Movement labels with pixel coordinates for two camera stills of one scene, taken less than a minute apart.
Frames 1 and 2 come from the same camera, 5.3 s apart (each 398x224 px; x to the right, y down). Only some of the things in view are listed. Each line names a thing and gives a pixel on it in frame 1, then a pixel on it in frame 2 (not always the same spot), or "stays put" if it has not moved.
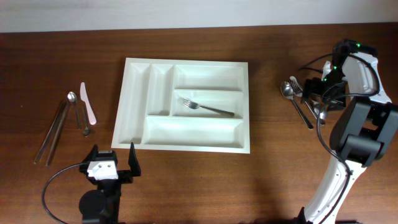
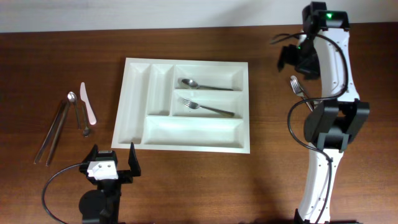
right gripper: x=314 y=88 → x=286 y=58
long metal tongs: x=61 y=112 stays put
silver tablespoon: x=287 y=90 → x=192 y=84
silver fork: x=298 y=91 stays put
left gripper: x=125 y=177 stays put
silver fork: x=193 y=105 stays put
